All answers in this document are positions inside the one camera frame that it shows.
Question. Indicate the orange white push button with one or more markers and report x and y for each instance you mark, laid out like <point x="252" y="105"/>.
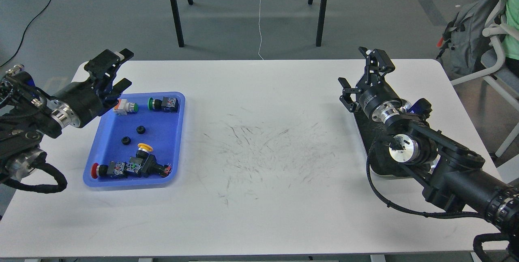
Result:
<point x="124" y="107"/>

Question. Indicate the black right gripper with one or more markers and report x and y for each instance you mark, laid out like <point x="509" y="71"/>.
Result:
<point x="379" y="96"/>

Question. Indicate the blue plastic tray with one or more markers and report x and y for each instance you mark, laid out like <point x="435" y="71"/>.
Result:
<point x="163" y="133"/>

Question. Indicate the silver metal tray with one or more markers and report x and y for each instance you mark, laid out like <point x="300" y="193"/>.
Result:
<point x="393" y="148"/>

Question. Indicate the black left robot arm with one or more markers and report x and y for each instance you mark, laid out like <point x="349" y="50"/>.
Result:
<point x="35" y="114"/>

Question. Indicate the person in green shirt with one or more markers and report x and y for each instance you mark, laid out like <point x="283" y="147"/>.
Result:
<point x="510" y="44"/>

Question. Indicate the yellow push button switch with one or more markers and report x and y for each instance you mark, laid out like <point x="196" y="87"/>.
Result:
<point x="143" y="151"/>

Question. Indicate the black switch with red terminals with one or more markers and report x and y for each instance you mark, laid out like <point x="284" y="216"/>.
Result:
<point x="140" y="167"/>

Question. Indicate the green push button switch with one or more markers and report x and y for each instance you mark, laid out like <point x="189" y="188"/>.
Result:
<point x="166" y="104"/>

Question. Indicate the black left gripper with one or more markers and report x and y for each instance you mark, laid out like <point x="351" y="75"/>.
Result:
<point x="78" y="103"/>

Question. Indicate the red push button switch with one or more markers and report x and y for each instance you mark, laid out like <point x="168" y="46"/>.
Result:
<point x="113" y="170"/>

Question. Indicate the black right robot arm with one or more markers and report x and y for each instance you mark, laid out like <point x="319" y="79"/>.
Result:
<point x="451" y="174"/>

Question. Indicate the grey backpack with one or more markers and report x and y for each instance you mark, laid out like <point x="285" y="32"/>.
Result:
<point x="462" y="44"/>

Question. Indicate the white chair frame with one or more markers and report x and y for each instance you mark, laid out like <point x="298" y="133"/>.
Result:
<point x="496" y="72"/>

